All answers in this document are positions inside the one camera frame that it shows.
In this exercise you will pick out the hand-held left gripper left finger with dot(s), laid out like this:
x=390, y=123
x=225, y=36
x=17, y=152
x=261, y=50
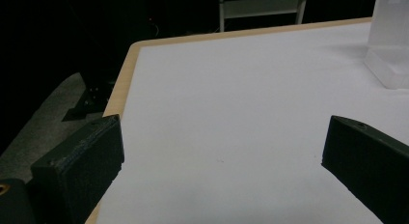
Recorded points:
x=80, y=166

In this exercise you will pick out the grey metal stand frame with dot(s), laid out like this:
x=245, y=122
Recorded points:
x=262, y=6

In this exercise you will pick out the dark stand base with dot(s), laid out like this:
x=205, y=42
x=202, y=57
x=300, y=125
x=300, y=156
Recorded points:
x=87, y=105

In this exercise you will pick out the translucent plastic pencil case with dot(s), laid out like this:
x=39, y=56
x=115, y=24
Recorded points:
x=387, y=40

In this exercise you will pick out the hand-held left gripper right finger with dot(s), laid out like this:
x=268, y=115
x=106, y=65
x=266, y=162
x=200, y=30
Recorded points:
x=369, y=162

